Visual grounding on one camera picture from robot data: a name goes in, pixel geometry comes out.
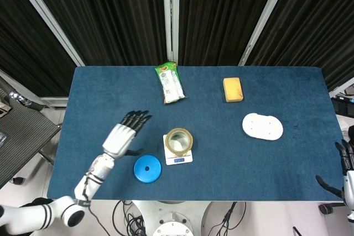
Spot black chair caster base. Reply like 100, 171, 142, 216
317, 202, 345, 215

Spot black curtain panel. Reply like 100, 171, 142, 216
244, 0, 354, 92
178, 0, 277, 67
23, 0, 168, 67
0, 0, 77, 97

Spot black cable bundle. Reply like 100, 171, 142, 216
112, 200, 147, 236

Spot white digital scale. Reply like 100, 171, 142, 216
163, 134, 194, 166

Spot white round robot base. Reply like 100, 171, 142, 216
132, 201, 230, 236

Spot white upright frame post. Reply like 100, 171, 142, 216
162, 0, 180, 67

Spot green white snack bag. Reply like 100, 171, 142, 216
154, 61, 186, 105

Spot blue table cloth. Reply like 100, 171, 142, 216
46, 66, 346, 202

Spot white oval plastic board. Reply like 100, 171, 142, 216
242, 112, 284, 141

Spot yellow sponge block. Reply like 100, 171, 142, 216
222, 77, 245, 103

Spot white slanted frame post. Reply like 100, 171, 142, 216
8, 0, 85, 67
238, 0, 294, 67

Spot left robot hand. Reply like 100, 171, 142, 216
102, 110, 153, 159

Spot black equipment box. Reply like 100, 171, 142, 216
330, 95, 354, 118

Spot blue disc with hole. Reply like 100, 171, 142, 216
133, 154, 162, 184

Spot yellow packing tape roll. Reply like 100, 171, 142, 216
165, 128, 194, 157

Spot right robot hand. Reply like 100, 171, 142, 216
315, 139, 354, 206

